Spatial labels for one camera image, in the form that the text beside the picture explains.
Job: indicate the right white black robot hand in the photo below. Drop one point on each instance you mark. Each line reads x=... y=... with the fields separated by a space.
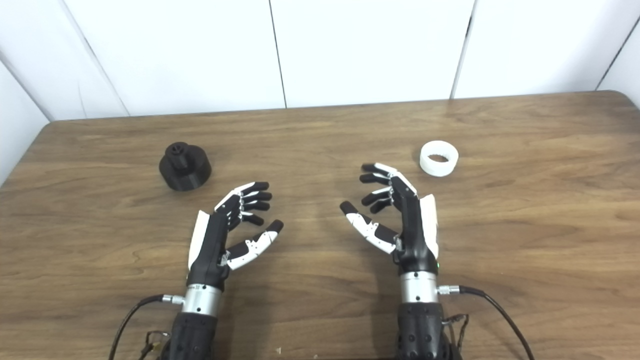
x=412 y=235

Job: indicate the round black plastic part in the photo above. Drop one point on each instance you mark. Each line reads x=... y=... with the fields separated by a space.
x=192 y=172

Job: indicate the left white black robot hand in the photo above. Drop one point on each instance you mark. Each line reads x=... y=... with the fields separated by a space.
x=210 y=250

